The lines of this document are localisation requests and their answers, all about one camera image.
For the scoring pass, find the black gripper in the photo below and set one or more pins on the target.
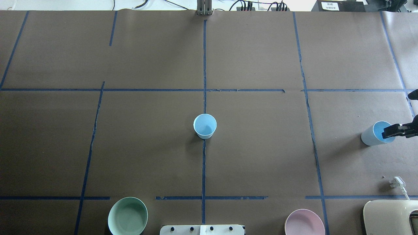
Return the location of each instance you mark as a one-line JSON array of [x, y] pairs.
[[397, 129]]

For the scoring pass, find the black box with label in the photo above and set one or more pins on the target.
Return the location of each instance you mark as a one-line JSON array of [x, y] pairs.
[[338, 6]]

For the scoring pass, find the white power plug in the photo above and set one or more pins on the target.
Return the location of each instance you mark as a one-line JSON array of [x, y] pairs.
[[397, 182]]

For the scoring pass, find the metal camera post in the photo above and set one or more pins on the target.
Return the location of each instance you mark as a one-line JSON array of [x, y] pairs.
[[204, 7]]

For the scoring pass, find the beige appliance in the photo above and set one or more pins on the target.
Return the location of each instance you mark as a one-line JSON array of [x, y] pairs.
[[390, 217]]

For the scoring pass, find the green bowl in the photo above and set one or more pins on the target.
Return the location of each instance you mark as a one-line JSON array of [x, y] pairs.
[[128, 216]]

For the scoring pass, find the pink bowl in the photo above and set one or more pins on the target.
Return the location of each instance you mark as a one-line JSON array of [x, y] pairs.
[[304, 222]]

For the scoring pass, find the light blue cup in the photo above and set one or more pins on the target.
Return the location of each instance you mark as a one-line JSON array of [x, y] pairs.
[[205, 125], [372, 136]]

